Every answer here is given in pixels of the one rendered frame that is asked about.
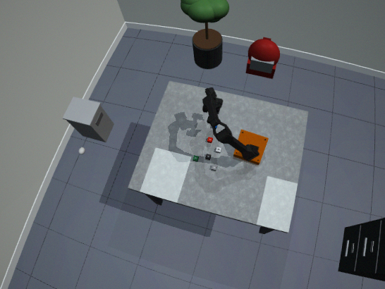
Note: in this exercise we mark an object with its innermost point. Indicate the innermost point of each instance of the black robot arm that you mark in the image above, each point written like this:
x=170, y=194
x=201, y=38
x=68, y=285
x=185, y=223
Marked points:
x=211, y=103

